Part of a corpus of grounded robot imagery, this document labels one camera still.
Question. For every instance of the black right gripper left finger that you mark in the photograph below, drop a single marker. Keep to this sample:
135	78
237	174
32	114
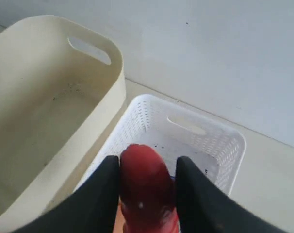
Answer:
90	209

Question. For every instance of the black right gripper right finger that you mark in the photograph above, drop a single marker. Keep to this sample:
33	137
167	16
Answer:
204	208

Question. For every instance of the red sausage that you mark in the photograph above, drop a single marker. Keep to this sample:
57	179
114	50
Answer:
147	192

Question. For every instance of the white perforated plastic basket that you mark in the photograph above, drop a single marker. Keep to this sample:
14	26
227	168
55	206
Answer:
174	131

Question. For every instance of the cream plastic bin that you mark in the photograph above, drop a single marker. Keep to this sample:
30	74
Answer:
61	84

